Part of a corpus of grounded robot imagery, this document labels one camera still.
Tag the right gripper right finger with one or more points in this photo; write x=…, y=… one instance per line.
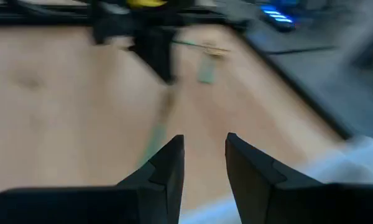
x=298, y=207

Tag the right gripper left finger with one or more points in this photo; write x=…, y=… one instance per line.
x=81, y=208

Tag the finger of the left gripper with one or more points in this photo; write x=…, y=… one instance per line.
x=158, y=53

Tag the yellow clip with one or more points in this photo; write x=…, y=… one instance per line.
x=146, y=3

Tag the white cutlery tray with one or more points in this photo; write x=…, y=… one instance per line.
x=345, y=168

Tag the black device with blue lights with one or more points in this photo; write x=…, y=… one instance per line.
x=278, y=18

